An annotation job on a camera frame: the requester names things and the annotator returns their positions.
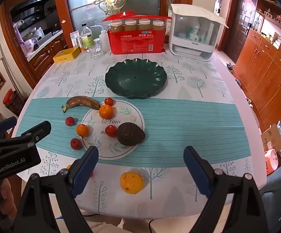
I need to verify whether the wooden sideboard cabinet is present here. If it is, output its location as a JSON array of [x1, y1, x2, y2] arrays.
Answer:
[[233, 28, 281, 128]]

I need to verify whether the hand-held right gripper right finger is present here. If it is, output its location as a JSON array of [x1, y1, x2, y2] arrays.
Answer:
[[183, 146, 269, 233]]

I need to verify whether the frosted glass sliding door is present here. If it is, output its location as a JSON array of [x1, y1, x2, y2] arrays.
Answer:
[[65, 0, 162, 51]]

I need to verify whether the cardboard box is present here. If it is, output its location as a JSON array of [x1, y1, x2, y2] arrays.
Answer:
[[260, 124, 281, 151]]

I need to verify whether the pink plastic bag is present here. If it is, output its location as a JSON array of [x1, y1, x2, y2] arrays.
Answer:
[[22, 39, 37, 54]]

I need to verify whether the white squeeze wash bottle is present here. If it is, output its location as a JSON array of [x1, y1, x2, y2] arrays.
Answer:
[[89, 25, 110, 51]]

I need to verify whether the pink plastic container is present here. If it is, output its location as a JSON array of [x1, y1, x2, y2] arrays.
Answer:
[[264, 149, 280, 176]]

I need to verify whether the red paper cup bag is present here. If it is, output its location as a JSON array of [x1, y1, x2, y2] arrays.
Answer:
[[102, 11, 172, 54]]

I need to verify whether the round leaf print placemat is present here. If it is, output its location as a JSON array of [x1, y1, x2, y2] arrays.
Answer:
[[80, 100, 145, 160]]

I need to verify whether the blue chair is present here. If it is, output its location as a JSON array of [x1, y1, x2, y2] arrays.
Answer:
[[259, 160, 281, 233]]

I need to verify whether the brown overripe banana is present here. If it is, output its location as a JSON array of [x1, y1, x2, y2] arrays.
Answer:
[[62, 96, 101, 113]]

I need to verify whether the dark entrance door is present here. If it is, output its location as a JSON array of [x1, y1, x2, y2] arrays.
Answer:
[[225, 0, 257, 63]]

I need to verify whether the large yellow orange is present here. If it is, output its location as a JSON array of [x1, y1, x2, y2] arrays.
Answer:
[[120, 172, 144, 195]]

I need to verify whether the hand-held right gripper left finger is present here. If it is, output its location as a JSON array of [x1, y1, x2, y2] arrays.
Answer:
[[14, 146, 99, 233]]

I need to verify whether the clear bottle green label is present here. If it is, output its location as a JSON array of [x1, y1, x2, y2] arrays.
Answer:
[[81, 23, 94, 49]]

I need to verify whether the dark green scalloped plate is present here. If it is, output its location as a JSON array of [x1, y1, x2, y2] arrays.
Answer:
[[105, 58, 168, 99]]

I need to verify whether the yellow tin box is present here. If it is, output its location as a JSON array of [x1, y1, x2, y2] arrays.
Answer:
[[53, 47, 81, 64]]

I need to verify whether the black range hood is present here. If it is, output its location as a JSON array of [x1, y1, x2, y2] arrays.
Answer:
[[11, 0, 58, 17]]

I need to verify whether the wooden kitchen base cabinet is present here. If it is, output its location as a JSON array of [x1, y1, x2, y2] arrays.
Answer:
[[28, 35, 68, 78]]

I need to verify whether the dark avocado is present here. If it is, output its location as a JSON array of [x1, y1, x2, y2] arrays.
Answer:
[[117, 122, 146, 147]]

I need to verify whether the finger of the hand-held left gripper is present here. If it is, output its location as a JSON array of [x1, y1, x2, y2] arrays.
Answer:
[[0, 116, 18, 142], [10, 121, 52, 149]]

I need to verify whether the orange mandarin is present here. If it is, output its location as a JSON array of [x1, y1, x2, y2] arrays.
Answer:
[[98, 104, 114, 118]]

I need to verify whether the tree print tablecloth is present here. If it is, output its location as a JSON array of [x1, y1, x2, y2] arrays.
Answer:
[[11, 51, 267, 218]]

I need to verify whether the paper cup stack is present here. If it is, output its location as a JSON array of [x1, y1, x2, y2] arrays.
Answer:
[[139, 19, 152, 31], [124, 19, 137, 32], [152, 20, 165, 32], [110, 21, 123, 33]]

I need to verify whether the person's left hand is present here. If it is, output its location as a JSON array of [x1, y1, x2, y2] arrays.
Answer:
[[0, 178, 19, 224]]

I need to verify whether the red container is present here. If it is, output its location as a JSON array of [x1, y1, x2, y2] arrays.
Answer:
[[3, 89, 16, 107]]

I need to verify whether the clear ribbed drinking glass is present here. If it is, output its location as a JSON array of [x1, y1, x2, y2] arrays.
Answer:
[[90, 39, 104, 59]]

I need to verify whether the wooden display shelf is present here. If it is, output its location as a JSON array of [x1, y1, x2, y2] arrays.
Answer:
[[254, 0, 281, 51]]

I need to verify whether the metal pole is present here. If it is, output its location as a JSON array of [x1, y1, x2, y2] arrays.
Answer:
[[0, 41, 18, 95]]

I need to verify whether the white countertop sterilizer appliance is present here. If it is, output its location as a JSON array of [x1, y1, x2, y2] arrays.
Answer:
[[168, 3, 229, 62]]

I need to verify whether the blue and white carton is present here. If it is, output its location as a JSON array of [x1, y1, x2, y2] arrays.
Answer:
[[70, 30, 82, 48]]

